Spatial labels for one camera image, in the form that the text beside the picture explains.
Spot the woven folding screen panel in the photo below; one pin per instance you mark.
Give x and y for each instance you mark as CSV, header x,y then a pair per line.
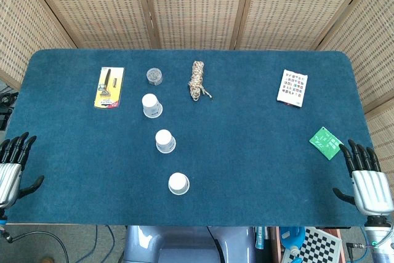
x,y
24,22
295,7
197,7
369,44
92,7
383,130

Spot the yellow razor blister package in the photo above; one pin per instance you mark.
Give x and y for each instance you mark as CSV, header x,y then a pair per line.
x,y
109,89

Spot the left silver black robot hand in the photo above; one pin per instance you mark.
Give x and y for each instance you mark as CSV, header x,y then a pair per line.
x,y
9,180

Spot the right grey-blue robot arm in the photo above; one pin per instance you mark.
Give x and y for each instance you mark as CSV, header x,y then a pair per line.
x,y
381,250

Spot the blue felt table mat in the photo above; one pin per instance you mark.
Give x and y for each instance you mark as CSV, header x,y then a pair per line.
x,y
246,152

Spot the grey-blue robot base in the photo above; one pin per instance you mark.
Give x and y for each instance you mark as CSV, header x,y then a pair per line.
x,y
184,244

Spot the green paper packet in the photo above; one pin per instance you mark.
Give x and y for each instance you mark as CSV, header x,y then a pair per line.
x,y
326,143

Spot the black equipment pile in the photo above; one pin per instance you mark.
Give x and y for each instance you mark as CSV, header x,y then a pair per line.
x,y
6,106

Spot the blue plastic tool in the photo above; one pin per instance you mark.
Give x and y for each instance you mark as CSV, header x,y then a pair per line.
x,y
291,235

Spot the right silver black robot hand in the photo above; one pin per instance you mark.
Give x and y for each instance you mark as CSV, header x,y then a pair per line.
x,y
371,189

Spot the white box with coloured squares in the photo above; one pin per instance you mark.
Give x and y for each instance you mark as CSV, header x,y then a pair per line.
x,y
292,88

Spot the brown wooden board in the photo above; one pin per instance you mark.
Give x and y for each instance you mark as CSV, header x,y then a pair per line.
x,y
276,244

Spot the round clear clip container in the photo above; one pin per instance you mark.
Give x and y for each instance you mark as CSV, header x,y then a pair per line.
x,y
154,76

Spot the white paper cup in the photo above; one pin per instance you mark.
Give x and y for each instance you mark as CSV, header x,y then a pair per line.
x,y
164,141
151,106
178,183

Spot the black white checkerboard board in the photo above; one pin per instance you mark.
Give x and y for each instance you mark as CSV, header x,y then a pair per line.
x,y
320,247

